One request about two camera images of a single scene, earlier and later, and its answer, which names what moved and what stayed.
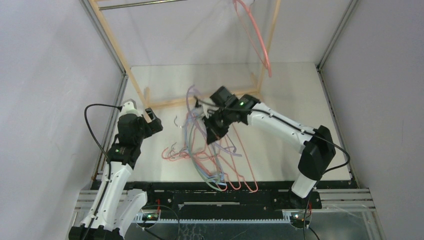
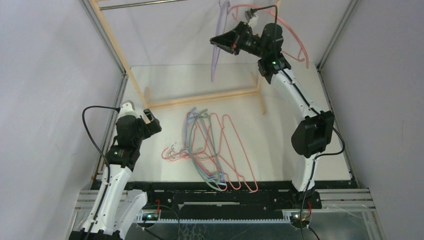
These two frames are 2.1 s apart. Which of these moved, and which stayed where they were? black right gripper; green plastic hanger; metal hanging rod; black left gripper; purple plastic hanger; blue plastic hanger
Moved: blue plastic hanger; black right gripper; purple plastic hanger
Stayed: metal hanging rod; black left gripper; green plastic hanger
